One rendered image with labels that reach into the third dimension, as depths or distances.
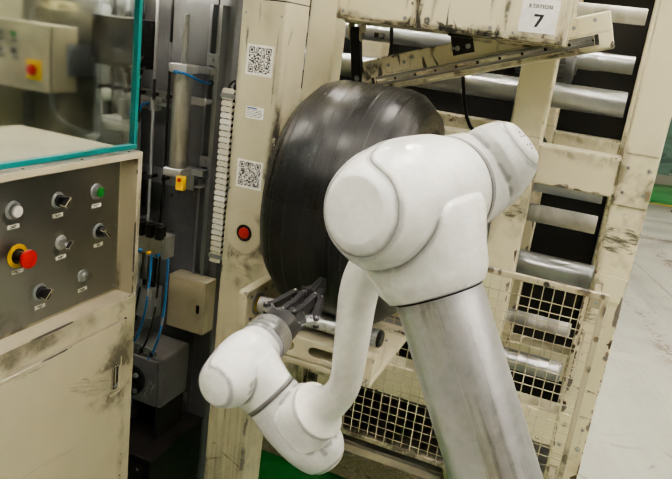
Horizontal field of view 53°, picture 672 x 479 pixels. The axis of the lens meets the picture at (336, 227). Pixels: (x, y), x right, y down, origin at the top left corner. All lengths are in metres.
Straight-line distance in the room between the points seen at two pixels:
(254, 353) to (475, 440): 0.55
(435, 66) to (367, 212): 1.32
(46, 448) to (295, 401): 0.73
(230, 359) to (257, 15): 0.90
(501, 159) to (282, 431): 0.62
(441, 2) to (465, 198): 1.15
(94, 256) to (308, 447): 0.77
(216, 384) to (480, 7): 1.14
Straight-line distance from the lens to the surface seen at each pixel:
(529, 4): 1.79
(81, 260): 1.68
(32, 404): 1.63
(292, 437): 1.19
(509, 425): 0.75
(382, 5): 1.87
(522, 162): 0.84
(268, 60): 1.71
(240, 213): 1.79
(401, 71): 1.99
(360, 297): 1.00
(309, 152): 1.48
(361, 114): 1.51
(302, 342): 1.69
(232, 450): 2.08
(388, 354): 1.80
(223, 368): 1.15
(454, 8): 1.82
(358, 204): 0.67
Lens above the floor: 1.59
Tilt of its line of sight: 16 degrees down
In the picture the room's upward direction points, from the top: 7 degrees clockwise
